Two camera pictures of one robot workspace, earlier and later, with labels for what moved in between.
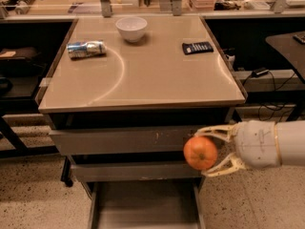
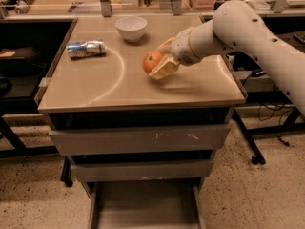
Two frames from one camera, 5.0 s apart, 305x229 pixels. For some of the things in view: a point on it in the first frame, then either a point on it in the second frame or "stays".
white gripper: (256, 144) to (181, 48)
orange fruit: (199, 153) to (150, 60)
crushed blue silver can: (79, 50) stays
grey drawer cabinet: (123, 95) stays
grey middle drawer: (135, 172) stays
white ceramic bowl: (132, 28) stays
